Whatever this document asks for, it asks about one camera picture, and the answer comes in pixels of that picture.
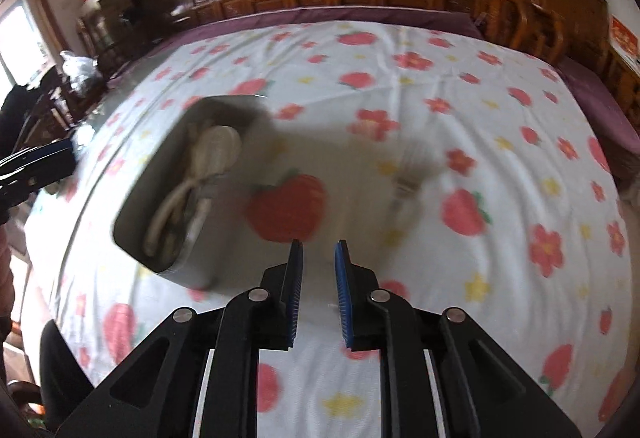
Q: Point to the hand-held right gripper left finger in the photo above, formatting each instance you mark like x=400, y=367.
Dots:
x=292, y=298

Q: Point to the purple cushion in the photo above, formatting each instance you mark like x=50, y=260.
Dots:
x=600, y=102

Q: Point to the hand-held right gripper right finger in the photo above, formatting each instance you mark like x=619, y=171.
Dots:
x=344, y=298

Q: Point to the person's left forearm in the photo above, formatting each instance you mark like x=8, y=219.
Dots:
x=5, y=278

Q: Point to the window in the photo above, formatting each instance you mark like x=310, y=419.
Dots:
x=22, y=37

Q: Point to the white plastic bag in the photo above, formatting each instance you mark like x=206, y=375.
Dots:
x=80, y=70

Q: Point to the red wall poster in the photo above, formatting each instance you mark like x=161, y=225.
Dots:
x=625, y=35

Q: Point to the wooden armchair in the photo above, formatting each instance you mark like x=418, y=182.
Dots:
x=520, y=22

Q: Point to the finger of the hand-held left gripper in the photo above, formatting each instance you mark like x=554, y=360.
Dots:
x=40, y=167

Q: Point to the dark clothing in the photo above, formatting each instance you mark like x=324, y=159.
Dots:
x=65, y=378

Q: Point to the grey rectangular container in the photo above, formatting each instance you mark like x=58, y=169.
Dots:
x=210, y=208

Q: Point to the dark wooden cabinet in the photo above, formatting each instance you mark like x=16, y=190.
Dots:
x=117, y=32

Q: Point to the metal fork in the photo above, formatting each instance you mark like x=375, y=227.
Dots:
x=406, y=183

